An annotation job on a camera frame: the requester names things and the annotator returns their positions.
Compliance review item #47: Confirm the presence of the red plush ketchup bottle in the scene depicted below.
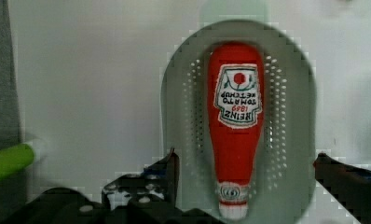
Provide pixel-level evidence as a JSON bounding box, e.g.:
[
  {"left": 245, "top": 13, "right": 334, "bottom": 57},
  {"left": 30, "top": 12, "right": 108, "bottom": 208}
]
[{"left": 207, "top": 42, "right": 264, "bottom": 220}]

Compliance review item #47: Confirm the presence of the green oval strainer basket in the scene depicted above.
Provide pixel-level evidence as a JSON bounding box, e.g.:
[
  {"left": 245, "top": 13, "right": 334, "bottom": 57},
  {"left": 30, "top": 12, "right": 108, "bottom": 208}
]
[{"left": 160, "top": 0, "right": 318, "bottom": 224}]

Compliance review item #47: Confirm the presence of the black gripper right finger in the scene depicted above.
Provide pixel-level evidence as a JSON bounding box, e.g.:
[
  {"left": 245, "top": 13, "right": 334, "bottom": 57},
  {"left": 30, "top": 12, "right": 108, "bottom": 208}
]
[{"left": 312, "top": 153, "right": 371, "bottom": 224}]

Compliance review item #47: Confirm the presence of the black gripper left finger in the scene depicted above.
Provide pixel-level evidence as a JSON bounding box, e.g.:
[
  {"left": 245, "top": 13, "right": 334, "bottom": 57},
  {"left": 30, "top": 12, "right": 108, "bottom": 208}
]
[{"left": 102, "top": 147, "right": 180, "bottom": 224}]

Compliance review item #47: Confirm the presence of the green toy pepper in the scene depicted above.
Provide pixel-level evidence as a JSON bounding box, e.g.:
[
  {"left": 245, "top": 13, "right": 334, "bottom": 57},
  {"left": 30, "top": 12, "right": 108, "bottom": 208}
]
[{"left": 0, "top": 144, "right": 34, "bottom": 181}]

